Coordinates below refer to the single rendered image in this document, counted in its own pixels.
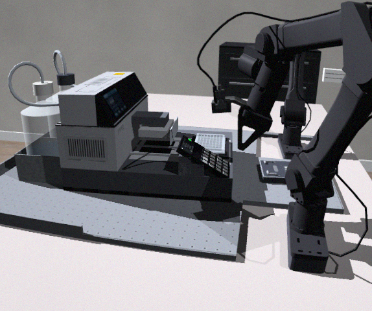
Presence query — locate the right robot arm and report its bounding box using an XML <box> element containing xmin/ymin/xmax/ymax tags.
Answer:
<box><xmin>278</xmin><ymin>51</ymin><xmax>307</xmax><ymax>156</ymax></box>

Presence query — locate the white plastic bottle with cap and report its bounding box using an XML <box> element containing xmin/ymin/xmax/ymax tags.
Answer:
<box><xmin>21</xmin><ymin>81</ymin><xmax>60</xmax><ymax>157</ymax></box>

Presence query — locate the black raised edge strip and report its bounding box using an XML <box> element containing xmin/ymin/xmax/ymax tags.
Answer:
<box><xmin>0</xmin><ymin>155</ymin><xmax>83</xmax><ymax>234</ymax></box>

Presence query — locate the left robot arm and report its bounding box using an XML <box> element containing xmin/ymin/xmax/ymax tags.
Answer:
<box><xmin>238</xmin><ymin>1</ymin><xmax>372</xmax><ymax>261</ymax></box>

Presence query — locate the white multi-well plate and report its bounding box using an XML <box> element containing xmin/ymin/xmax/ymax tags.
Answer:
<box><xmin>195</xmin><ymin>133</ymin><xmax>225</xmax><ymax>154</ymax></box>

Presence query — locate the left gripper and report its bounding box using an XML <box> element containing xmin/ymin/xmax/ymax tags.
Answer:
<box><xmin>215</xmin><ymin>83</ymin><xmax>278</xmax><ymax>151</ymax></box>

